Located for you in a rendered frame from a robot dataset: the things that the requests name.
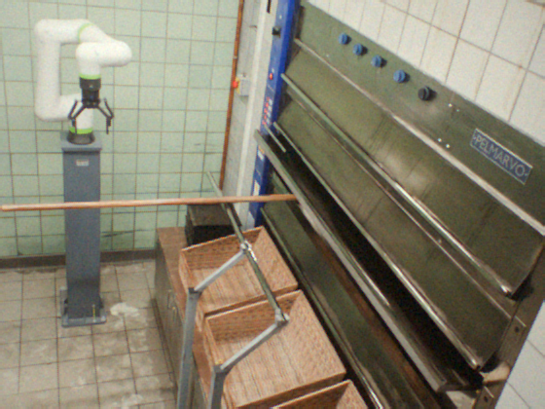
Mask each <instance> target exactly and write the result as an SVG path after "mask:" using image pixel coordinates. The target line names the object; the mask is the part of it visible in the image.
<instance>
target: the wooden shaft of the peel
mask: <svg viewBox="0 0 545 409"><path fill-rule="evenodd" d="M282 201H297V198H296V197H295V196H294V195H271V196H246V197H223V198H197V199H172V200H148V201H122V202H72V203H46V204H2V205H1V211H3V212H8V211H31V210H55V209H77V208H100V207H124V206H146V205H191V204H214V203H259V202H282Z"/></svg>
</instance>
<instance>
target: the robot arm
mask: <svg viewBox="0 0 545 409"><path fill-rule="evenodd" d="M34 34H35V41H36V48H37V60H38V81H37V93H36V99H35V105H34V112H35V115H36V116H37V118H38V119H39V120H41V121H42V122H45V123H57V122H66V121H67V125H68V127H69V130H68V134H67V135H66V141H67V142H69V143H71V144H75V145H90V144H93V143H94V141H95V136H94V135H93V128H92V127H93V109H94V108H97V109H98V110H99V111H100V112H101V113H102V114H103V115H104V116H105V117H106V133H107V134H109V127H111V120H112V119H115V115H114V113H113V111H112V110H111V108H110V106H109V104H108V103H107V99H106V98H104V99H100V98H99V90H100V89H101V68H103V67H123V66H126V65H127V64H128V63H129V62H130V60H131V50H130V48H129V46H128V45H126V44H125V43H123V42H119V41H116V40H114V39H112V38H110V37H109V36H108V35H107V34H105V33H104V32H103V31H102V30H101V29H100V28H99V27H98V26H97V25H95V24H94V23H92V22H91V21H89V20H87V19H70V20H62V19H42V20H40V21H39V22H38V23H37V24H36V26H35V29H34ZM65 44H77V45H80V46H79V47H78V49H77V51H76V58H77V61H78V66H79V83H80V88H81V89H82V93H75V94H70V95H62V96H59V85H58V68H59V55H60V49H61V47H62V46H63V45H65ZM100 102H103V103H105V106H106V107H107V109H108V111H109V113H110V115H111V116H109V115H108V114H107V113H106V112H105V111H104V110H103V109H102V108H101V106H100V105H99V103H100Z"/></svg>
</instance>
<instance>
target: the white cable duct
mask: <svg viewBox="0 0 545 409"><path fill-rule="evenodd" d="M267 3H268V0H262V2H261V10H260V16H259V24H258V32H257V39H256V46H255V54H254V61H253V68H252V75H251V83H250V90H249V97H248V104H247V112H246V119H245V134H244V140H243V148H242V155H241V162H240V170H239V178H238V184H237V191H236V196H237V197H241V193H242V185H243V179H244V172H245V158H246V151H247V143H248V136H249V130H250V123H251V115H252V109H253V101H254V94H255V88H256V81H257V74H258V66H259V60H260V52H261V46H262V38H263V32H264V24H265V17H266V9H267ZM239 207H240V203H236V205H235V208H236V212H237V214H239Z"/></svg>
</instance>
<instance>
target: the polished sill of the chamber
mask: <svg viewBox="0 0 545 409"><path fill-rule="evenodd" d="M272 178H273V180H275V182H276V183H277V184H278V186H279V187H280V189H281V190H282V192H283V193H284V195H294V194H293V193H292V191H291V190H290V187H289V186H288V184H287V183H286V182H285V180H283V178H282V177H281V176H280V174H279V173H278V171H277V170H274V171H273V173H272ZM289 202H290V204H291V205H292V206H293V207H294V209H295V210H296V212H297V213H298V215H299V216H300V217H301V219H302V220H303V222H304V223H305V224H306V225H307V227H308V228H309V230H310V231H311V233H312V236H313V237H314V239H315V240H316V242H317V243H318V245H320V246H321V248H322V249H323V251H324V252H325V254H326V255H327V257H328V258H329V260H330V261H331V263H332V264H333V265H334V267H335V268H336V269H337V272H338V273H339V275H340V276H341V278H342V279H343V280H344V282H345V284H346V285H347V287H348V288H349V290H350V291H351V292H352V293H353V294H354V296H355V297H356V299H357V300H358V302H359V303H360V305H361V306H362V309H363V310H364V312H365V313H366V315H367V316H368V317H369V318H370V320H371V321H372V323H373V324H374V325H375V326H376V327H377V329H378V330H379V332H380V333H381V335H382V337H383V338H384V340H385V341H386V342H387V344H388V345H389V346H390V347H391V349H392V351H393V353H394V355H395V356H396V357H397V359H398V360H399V362H400V363H401V365H402V366H403V368H404V369H405V371H406V372H407V373H408V375H409V376H410V377H411V378H412V380H413V381H414V383H415V384H416V386H417V387H418V389H419V390H420V392H421V393H422V395H423V396H424V398H425V399H426V401H427V402H428V404H429V405H430V406H431V409H458V408H457V407H456V406H455V404H454V402H453V401H452V400H451V398H450V397H449V396H448V394H447V393H446V392H445V391H440V392H436V391H435V390H434V389H433V388H432V387H431V386H430V384H429V383H428V382H427V380H426V379H425V377H424V376H423V374H422V373H421V371H420V370H419V369H418V367H417V365H416V364H415V363H414V361H413V360H412V358H411V357H410V356H409V354H408V353H407V351H406V350H405V349H404V347H402V345H401V344H400V343H399V341H398V340H397V338H396V337H395V336H394V334H393V333H392V331H391V330H390V327H389V326H388V324H387V323H386V321H385V320H384V319H383V318H382V316H381V315H380V314H379V312H378V311H377V309H376V308H375V307H374V305H373V304H372V302H371V301H370V300H369V298H368V297H367V295H366V294H365V293H364V292H363V291H362V289H361V287H360V285H359V284H358V282H357V281H356V280H355V278H354V277H353V275H352V274H351V273H350V271H349V270H348V269H347V268H346V267H345V265H344V263H343V262H342V261H341V259H340V258H339V256H338V255H337V254H336V251H335V249H334V248H333V247H332V246H331V245H330V243H328V242H327V240H326V239H325V237H324V236H323V235H322V233H321V232H320V230H319V229H318V228H317V226H316V225H315V224H314V223H313V222H312V219H311V217H310V216H309V214H308V213H307V211H306V210H305V209H304V207H303V206H302V204H301V203H299V201H289Z"/></svg>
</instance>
